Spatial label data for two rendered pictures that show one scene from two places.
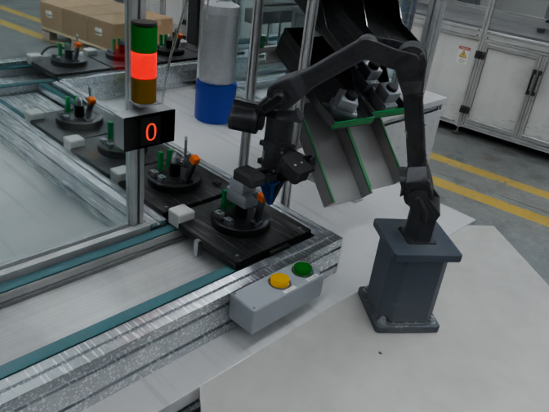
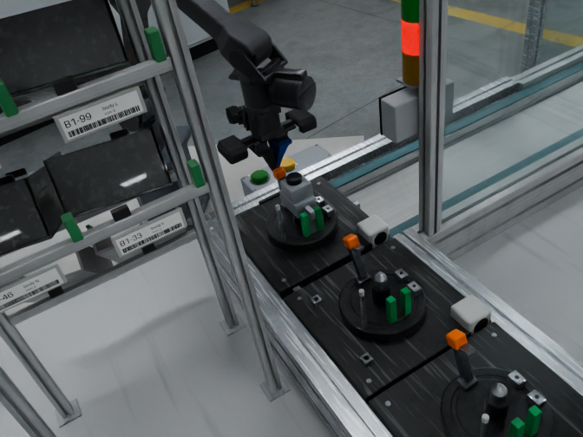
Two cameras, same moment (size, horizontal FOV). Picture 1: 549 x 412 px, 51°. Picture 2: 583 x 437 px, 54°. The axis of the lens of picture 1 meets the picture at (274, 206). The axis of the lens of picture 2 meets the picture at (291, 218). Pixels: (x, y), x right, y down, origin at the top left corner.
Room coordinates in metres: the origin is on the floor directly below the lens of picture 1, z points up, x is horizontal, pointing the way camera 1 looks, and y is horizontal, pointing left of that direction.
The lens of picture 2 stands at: (1.94, 0.42, 1.70)
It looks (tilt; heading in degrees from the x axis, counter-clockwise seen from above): 40 degrees down; 206
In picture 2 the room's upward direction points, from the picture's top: 11 degrees counter-clockwise
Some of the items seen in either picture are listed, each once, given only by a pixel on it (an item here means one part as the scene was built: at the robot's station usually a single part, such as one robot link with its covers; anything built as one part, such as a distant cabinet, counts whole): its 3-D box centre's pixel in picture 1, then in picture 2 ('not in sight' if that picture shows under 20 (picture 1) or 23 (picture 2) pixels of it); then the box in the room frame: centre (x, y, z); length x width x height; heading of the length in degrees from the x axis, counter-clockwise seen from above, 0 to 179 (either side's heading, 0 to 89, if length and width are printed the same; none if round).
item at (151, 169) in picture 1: (175, 166); (381, 290); (1.34, 0.27, 1.01); 0.24 x 0.24 x 0.13; 49
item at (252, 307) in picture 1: (278, 293); (288, 176); (0.97, -0.03, 0.93); 0.21 x 0.07 x 0.06; 139
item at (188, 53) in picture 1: (168, 42); not in sight; (2.63, 0.57, 1.01); 0.24 x 0.24 x 0.13; 49
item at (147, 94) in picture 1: (143, 88); (418, 63); (1.11, 0.29, 1.28); 0.05 x 0.05 x 0.05
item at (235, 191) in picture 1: (240, 186); (299, 193); (1.18, 0.08, 1.06); 0.08 x 0.04 x 0.07; 49
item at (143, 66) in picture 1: (144, 64); (418, 33); (1.11, 0.29, 1.33); 0.05 x 0.05 x 0.05
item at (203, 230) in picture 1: (239, 226); (303, 231); (1.17, 0.07, 0.96); 0.24 x 0.24 x 0.02; 49
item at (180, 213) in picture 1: (180, 217); (373, 231); (1.16, 0.21, 0.97); 0.05 x 0.05 x 0.04; 49
